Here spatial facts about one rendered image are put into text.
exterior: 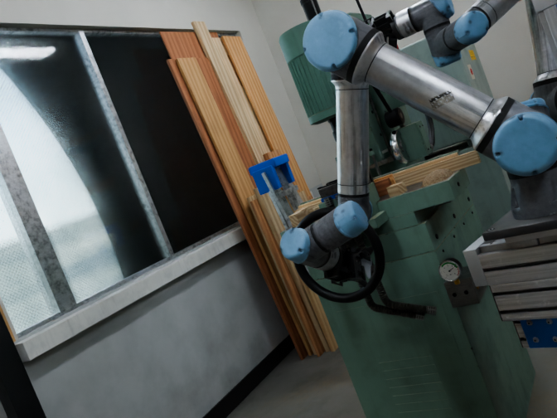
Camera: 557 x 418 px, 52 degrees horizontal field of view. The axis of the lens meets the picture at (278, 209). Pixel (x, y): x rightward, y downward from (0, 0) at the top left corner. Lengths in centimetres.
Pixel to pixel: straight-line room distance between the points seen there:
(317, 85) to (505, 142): 88
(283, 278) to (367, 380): 141
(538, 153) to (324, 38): 45
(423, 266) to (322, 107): 59
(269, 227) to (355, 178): 201
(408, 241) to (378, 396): 56
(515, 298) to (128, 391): 184
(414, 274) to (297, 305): 162
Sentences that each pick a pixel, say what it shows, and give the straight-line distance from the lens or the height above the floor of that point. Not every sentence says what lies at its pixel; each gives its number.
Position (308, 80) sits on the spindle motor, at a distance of 188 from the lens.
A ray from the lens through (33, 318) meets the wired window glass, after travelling 258.
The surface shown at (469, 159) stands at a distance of 182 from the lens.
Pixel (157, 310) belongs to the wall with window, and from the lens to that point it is 290.
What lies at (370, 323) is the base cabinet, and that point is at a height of 53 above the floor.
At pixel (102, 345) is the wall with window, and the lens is 266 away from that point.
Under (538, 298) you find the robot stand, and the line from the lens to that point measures 136.
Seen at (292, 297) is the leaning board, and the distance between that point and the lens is 333.
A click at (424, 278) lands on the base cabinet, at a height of 64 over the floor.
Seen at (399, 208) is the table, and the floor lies 86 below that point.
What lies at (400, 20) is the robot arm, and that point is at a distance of 173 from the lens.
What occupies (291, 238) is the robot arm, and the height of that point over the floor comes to 95.
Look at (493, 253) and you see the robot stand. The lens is 136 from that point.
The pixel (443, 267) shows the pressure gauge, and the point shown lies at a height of 67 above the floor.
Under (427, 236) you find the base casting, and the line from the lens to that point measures 174.
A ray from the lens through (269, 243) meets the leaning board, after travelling 328.
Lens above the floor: 111
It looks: 4 degrees down
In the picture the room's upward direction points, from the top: 21 degrees counter-clockwise
